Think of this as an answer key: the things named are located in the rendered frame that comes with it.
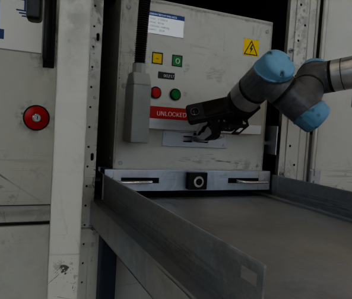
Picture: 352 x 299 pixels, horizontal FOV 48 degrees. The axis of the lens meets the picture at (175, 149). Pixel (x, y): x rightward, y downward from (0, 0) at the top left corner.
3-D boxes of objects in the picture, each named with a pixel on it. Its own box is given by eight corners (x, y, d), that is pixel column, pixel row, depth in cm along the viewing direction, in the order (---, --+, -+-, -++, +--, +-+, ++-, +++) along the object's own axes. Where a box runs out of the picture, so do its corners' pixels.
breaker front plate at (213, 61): (262, 175, 126) (274, 24, 123) (114, 174, 106) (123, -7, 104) (260, 175, 127) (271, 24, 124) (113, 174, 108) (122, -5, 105)
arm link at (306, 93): (338, 95, 90) (301, 64, 90) (330, 120, 82) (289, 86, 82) (313, 115, 96) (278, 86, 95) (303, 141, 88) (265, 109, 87)
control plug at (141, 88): (149, 143, 99) (152, 73, 98) (130, 142, 97) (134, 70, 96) (139, 141, 106) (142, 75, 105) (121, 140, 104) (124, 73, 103)
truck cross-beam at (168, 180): (269, 189, 127) (270, 171, 127) (103, 191, 105) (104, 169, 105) (260, 187, 132) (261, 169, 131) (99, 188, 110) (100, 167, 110)
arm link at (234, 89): (242, 102, 88) (234, 72, 91) (231, 113, 92) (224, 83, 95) (269, 105, 91) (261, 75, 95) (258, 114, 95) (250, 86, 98)
